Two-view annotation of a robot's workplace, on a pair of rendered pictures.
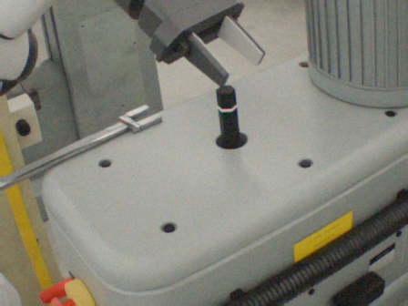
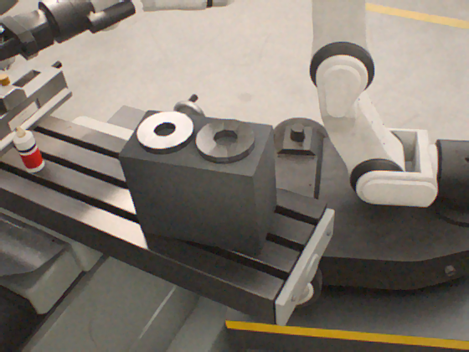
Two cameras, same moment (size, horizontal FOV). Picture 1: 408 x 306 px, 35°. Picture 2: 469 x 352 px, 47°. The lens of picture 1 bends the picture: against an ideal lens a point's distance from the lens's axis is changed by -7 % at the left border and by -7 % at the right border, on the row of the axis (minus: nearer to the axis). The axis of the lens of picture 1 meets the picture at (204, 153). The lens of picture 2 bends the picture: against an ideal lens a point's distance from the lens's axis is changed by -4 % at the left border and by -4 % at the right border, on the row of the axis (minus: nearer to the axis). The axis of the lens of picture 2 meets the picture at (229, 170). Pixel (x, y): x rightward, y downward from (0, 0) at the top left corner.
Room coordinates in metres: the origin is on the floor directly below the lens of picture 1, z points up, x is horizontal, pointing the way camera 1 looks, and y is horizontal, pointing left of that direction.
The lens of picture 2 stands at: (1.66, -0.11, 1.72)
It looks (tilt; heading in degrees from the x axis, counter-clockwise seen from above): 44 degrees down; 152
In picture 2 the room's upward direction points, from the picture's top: 7 degrees counter-clockwise
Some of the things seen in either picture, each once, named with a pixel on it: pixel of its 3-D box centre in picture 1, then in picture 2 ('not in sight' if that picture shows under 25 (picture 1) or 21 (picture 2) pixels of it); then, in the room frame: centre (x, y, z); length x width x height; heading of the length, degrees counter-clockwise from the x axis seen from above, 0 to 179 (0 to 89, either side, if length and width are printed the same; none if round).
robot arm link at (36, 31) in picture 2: not in sight; (41, 28); (0.66, 0.06, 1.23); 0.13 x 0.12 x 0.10; 8
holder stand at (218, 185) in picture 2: not in sight; (203, 178); (1.05, 0.16, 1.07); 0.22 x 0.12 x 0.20; 40
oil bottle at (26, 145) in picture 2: not in sight; (27, 147); (0.70, -0.06, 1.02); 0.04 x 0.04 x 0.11
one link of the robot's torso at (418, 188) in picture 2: not in sight; (394, 166); (0.96, 0.75, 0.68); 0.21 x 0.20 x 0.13; 48
